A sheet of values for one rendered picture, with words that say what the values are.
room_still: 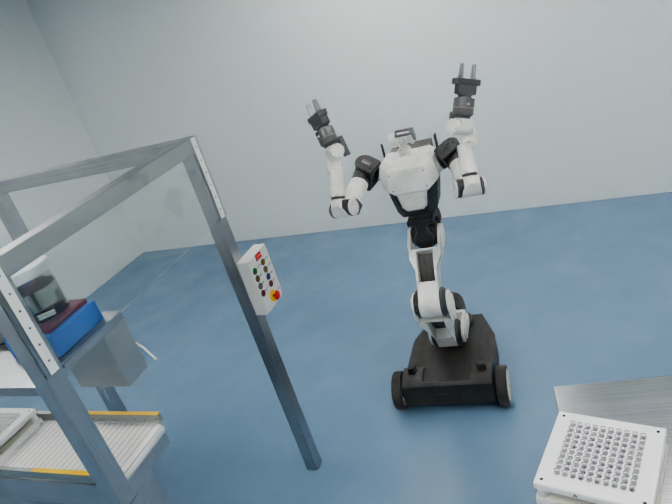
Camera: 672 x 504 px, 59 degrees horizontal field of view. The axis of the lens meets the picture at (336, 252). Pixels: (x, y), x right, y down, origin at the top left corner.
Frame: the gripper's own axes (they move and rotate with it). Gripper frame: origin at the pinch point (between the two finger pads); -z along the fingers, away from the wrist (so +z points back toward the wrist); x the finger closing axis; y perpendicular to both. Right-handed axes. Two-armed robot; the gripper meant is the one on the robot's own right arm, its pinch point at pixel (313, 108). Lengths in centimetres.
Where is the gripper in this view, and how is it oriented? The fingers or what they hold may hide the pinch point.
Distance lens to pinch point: 280.9
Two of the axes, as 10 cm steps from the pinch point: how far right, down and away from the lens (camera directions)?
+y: -7.3, 3.5, -5.8
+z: 4.2, 9.1, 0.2
